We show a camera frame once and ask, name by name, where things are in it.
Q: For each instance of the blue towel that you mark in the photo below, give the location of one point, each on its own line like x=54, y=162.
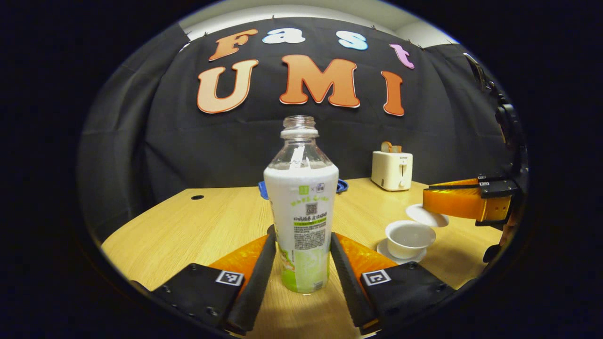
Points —
x=342, y=186

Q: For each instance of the white teacup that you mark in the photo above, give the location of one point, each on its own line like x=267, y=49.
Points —
x=410, y=238

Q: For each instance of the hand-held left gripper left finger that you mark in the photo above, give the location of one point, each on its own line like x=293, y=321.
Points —
x=256, y=287

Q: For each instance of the white saucer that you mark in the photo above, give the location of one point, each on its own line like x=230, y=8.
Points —
x=382, y=250

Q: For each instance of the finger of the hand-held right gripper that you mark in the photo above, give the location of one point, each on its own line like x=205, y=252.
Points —
x=452, y=202
x=464, y=181

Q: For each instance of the clear water bottle green label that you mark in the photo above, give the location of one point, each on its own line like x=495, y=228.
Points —
x=301, y=212

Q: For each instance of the white toaster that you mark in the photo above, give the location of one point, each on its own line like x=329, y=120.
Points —
x=391, y=172

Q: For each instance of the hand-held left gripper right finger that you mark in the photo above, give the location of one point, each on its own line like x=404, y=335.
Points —
x=348, y=287

